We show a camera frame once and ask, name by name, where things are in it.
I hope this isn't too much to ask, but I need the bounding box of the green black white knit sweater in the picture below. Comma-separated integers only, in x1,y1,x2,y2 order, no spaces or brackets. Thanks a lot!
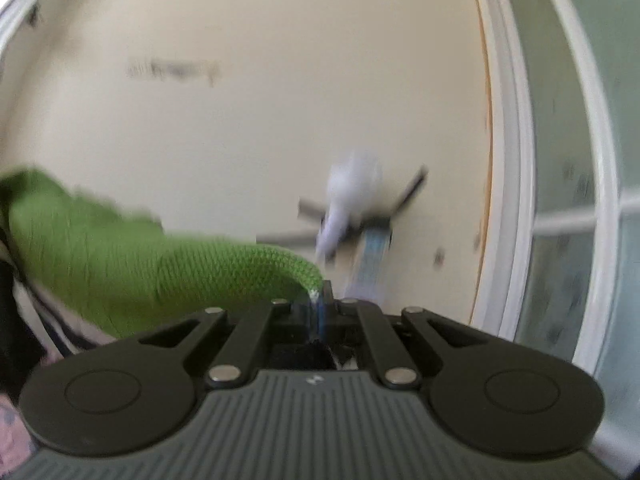
0,167,326,356

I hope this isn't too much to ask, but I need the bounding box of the white power strip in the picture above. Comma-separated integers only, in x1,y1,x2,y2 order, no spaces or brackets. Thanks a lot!
345,228,392,306

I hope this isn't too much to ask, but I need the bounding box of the white window frame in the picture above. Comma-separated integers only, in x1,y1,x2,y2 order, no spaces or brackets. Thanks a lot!
471,0,639,474

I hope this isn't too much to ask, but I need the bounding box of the black tape cross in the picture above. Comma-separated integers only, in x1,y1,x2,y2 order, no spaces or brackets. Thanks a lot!
256,167,428,263

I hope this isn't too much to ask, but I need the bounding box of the pink floral bed sheet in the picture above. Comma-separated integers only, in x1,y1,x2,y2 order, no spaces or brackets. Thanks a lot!
0,394,35,479

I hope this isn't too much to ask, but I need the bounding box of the white wall lamp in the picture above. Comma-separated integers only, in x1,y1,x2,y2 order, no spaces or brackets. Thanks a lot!
316,152,382,261

